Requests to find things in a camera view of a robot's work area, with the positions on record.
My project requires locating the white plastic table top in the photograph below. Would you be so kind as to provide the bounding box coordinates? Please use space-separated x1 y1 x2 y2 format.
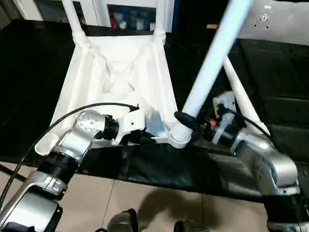
34 30 194 157

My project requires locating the glossy black box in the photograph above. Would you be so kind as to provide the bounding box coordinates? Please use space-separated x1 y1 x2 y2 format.
172 0 225 37

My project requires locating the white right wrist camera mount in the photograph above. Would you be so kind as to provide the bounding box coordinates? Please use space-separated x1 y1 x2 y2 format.
211 92 239 145

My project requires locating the white plastic table leg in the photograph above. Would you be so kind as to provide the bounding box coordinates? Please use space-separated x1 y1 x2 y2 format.
169 0 254 143
223 56 271 136
153 0 168 42
61 0 85 44

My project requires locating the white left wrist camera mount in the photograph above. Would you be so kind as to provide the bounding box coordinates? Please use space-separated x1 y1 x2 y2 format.
112 109 148 146

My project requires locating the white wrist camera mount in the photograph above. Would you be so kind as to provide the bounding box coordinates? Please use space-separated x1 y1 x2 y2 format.
211 92 239 145
112 109 148 146

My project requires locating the white panel with round mount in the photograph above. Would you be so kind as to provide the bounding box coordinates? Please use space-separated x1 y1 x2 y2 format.
235 0 309 46

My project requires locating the white cabinet with glass doors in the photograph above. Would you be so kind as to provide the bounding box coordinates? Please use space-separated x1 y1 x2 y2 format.
21 0 175 32

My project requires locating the grey curtain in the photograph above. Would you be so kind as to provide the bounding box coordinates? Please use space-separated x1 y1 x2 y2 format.
0 0 25 30

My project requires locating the black table mat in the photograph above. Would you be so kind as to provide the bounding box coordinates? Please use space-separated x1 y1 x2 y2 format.
0 18 309 203

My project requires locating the dark left robot foot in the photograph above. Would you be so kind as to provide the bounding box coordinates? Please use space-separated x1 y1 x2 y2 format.
109 208 140 232

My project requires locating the black metal floor bar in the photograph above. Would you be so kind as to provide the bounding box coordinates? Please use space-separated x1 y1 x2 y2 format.
0 163 25 181

